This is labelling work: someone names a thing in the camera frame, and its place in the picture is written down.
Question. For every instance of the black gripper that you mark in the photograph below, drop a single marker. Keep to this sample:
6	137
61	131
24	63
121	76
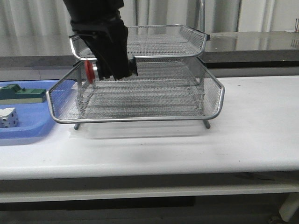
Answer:
112	26

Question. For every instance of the red emergency stop button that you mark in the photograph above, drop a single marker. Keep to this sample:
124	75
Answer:
90	71

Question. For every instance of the silver mesh tray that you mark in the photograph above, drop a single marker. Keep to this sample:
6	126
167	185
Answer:
165	41
163	89

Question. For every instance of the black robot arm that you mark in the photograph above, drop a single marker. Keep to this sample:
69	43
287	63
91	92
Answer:
82	10

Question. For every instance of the blue plastic tray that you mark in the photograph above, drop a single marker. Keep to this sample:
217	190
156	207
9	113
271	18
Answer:
34	118

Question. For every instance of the green terminal block component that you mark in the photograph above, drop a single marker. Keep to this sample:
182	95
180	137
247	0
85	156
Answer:
14	94

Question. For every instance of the white electrical block component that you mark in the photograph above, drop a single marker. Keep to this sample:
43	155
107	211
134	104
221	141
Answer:
8	117

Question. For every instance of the grey stone counter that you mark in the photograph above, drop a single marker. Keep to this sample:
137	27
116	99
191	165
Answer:
223	50

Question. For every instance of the white table leg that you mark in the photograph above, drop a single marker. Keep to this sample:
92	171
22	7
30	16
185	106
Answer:
289	207

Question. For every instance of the grey metal rack frame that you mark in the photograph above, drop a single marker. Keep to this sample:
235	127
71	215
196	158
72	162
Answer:
199	19

